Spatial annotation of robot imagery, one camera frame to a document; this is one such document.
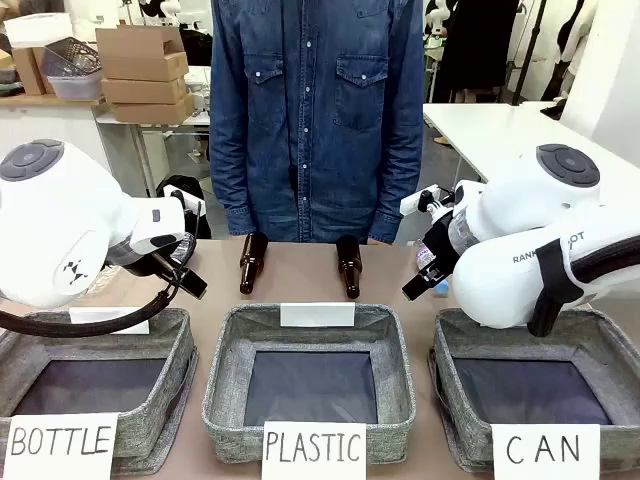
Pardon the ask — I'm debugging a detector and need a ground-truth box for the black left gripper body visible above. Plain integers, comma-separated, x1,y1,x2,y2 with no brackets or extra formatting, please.
110,232,197,278

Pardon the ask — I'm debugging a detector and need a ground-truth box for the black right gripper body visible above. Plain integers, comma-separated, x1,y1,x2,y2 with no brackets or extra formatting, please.
423,218,462,275

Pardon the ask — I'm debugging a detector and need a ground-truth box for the clear plastic bottle pink label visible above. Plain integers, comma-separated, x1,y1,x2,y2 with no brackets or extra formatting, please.
413,238,451,296

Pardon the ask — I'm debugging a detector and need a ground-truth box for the brown glass bottle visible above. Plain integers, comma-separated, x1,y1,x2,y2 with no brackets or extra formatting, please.
335,234,363,301
238,232,270,296

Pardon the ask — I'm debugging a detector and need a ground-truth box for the person right forearm denim sleeve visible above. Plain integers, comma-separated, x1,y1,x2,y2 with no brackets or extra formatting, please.
209,119,257,236

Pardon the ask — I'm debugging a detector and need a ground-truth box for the person left forearm denim sleeve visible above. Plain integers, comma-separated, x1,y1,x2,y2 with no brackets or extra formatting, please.
368,119,426,246

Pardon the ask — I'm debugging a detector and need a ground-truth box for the small white card bottle basket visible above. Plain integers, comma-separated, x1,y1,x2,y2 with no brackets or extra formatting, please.
68,305,151,336

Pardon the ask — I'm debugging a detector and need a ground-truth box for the grey fabric basket bottle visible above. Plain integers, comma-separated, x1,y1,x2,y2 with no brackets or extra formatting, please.
0,306,200,476

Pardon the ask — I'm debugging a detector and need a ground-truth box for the grey fabric basket plastic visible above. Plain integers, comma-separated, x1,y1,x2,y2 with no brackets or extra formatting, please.
201,301,418,465

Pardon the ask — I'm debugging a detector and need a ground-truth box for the small white card plastic basket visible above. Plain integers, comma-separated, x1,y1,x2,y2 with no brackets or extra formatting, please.
279,301,357,329

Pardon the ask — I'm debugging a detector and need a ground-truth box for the grey fabric basket can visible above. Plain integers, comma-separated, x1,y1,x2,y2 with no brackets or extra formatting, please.
428,305,640,474

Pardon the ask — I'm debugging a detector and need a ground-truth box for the white paper sign CAN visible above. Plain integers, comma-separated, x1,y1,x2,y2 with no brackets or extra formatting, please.
489,423,602,480

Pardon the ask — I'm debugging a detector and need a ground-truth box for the white table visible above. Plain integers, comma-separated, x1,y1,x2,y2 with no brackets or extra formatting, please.
423,101,640,185

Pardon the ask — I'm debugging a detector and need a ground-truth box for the flat cardboard box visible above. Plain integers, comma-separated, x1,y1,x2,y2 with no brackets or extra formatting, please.
110,93,196,124
101,76,189,106

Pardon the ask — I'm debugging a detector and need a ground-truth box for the clear plastic container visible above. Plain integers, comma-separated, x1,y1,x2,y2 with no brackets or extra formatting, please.
46,71,105,101

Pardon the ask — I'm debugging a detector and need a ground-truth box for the person torso denim shirt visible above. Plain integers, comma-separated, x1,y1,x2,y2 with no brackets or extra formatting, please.
208,0,426,246

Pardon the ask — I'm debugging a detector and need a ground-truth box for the wooden shelf board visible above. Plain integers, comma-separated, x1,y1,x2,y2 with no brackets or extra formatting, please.
0,93,110,107

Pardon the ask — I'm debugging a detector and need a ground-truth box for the white paper sign PLASTIC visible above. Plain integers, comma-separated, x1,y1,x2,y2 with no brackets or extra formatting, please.
260,420,368,480

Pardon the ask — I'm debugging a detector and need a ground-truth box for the black hanging garment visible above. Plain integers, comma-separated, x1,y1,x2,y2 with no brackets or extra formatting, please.
431,0,522,104

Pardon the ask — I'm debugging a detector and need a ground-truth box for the white paper sign BOTTLE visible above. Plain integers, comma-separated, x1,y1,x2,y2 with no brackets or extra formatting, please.
0,412,120,480

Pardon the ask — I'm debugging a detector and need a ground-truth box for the open cardboard box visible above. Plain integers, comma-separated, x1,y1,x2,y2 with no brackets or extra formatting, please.
95,25,190,82

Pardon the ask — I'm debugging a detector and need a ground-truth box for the black tripod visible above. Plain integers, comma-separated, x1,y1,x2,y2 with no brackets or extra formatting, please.
510,0,547,107

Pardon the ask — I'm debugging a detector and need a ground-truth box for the black plastic crate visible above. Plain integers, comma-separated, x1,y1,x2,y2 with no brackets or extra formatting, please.
39,36,102,77

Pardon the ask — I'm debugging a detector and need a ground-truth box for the small cardboard box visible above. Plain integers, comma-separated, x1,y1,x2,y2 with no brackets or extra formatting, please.
10,45,56,97

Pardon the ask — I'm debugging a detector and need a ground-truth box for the white foam box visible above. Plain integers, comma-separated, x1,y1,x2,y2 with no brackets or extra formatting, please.
3,13,74,49

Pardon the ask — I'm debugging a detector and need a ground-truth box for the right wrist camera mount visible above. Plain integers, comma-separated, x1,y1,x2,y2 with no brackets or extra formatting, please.
399,185,457,218

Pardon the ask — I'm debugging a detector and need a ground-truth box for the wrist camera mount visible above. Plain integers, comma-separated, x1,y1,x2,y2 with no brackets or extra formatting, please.
399,185,457,218
167,187,205,237

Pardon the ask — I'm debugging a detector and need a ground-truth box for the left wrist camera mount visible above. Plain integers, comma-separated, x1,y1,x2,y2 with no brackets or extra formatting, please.
167,187,205,237

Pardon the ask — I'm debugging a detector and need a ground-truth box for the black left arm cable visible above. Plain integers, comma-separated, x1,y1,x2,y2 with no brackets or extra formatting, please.
0,277,182,339

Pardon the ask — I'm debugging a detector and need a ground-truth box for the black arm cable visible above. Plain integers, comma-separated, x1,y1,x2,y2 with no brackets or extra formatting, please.
0,277,182,339
526,233,640,339

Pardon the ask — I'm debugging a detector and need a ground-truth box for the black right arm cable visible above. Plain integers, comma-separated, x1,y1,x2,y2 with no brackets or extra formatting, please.
526,233,640,339

